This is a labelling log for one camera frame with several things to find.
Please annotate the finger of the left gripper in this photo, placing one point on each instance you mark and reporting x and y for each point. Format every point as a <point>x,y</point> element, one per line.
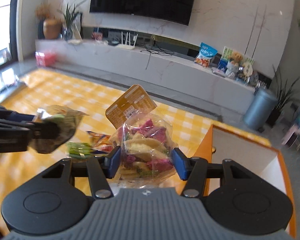
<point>17,131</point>

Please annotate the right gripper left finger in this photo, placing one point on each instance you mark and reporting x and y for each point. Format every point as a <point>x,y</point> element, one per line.
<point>99,170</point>

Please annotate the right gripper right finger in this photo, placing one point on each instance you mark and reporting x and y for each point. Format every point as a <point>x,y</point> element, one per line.
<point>191,170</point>

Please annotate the yellow blue chips bag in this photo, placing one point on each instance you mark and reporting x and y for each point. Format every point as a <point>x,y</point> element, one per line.
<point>100,142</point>

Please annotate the colourful veggie chips bag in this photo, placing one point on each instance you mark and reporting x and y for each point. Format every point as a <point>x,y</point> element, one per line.
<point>144,139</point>

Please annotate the green label snack bag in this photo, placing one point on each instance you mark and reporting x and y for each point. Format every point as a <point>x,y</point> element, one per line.
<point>54,126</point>

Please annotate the green sausage stick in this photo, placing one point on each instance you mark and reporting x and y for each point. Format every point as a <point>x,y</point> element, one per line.
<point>79,150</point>

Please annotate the orange cardboard box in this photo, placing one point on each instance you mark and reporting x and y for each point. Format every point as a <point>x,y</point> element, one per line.
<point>251,151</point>

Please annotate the pink tissue box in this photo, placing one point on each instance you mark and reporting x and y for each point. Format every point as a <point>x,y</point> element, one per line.
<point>46,58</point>

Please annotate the blue grey trash bin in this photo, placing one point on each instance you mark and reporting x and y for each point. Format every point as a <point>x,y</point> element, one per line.
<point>260,109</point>

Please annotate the pink small heater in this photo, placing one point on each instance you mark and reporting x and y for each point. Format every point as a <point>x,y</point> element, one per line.
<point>292,130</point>

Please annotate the teddy bear toy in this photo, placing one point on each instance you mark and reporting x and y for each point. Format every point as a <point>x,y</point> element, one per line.
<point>233,64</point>

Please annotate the blue snack bag on console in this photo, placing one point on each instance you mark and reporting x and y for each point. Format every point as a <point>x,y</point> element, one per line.
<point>205,55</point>

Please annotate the copper round vase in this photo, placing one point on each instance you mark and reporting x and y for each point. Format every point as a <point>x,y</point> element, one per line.
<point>52,28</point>

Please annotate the tall floor plant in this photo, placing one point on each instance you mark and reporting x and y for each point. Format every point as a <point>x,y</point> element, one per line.
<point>285,94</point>

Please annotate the potted green grass plant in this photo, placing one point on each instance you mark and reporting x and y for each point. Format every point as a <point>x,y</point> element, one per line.
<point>70,13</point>

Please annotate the white wifi router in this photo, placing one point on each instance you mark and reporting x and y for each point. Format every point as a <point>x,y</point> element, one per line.
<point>128,41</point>

